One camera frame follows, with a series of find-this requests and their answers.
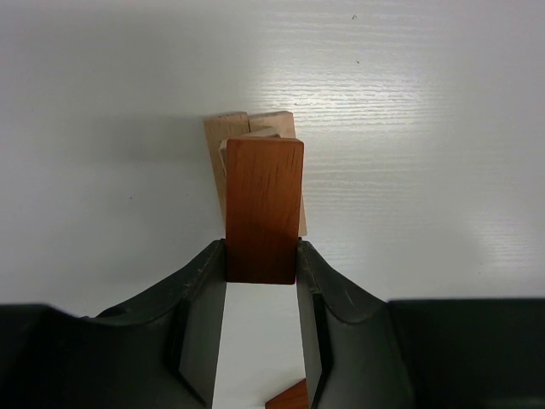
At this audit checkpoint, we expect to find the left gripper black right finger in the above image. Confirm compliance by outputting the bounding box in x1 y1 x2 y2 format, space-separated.
296 241 544 408

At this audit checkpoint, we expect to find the long light wood block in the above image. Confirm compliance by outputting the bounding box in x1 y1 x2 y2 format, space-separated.
249 111 307 237

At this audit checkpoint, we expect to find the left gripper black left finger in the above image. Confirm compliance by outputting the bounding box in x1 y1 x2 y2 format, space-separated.
1 240 227 408

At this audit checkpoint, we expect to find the red-brown triangle wood block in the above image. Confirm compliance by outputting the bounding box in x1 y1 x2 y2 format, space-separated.
265 379 310 409

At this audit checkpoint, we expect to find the engraved light wood block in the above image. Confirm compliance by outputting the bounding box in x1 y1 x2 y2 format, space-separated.
203 112 250 222

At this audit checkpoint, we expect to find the red-brown arch wood block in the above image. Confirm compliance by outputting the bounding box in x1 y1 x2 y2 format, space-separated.
226 137 304 285

